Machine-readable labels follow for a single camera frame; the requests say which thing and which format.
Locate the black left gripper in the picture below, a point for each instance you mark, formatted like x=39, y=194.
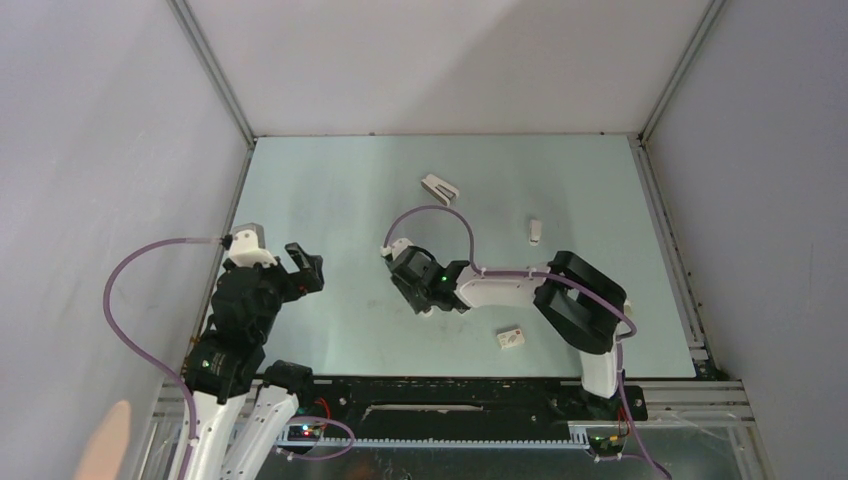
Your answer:
x=307, y=278

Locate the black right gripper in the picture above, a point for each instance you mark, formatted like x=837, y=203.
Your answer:
x=418, y=303

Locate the white staple box sleeve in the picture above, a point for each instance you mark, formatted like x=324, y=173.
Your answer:
x=510, y=338

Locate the small white mini stapler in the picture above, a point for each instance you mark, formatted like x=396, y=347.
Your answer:
x=535, y=232

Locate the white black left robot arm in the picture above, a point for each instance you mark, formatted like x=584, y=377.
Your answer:
x=236, y=411

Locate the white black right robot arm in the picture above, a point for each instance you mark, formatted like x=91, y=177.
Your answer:
x=583, y=305

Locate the white staple remover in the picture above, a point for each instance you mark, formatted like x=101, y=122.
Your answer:
x=441, y=190

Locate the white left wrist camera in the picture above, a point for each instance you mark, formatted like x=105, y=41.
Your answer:
x=248, y=245

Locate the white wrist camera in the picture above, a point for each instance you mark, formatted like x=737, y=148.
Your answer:
x=248, y=245
x=395, y=248

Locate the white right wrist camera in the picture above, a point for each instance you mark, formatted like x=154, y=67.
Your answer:
x=395, y=248

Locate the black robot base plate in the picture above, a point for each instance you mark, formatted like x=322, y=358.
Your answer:
x=466, y=410

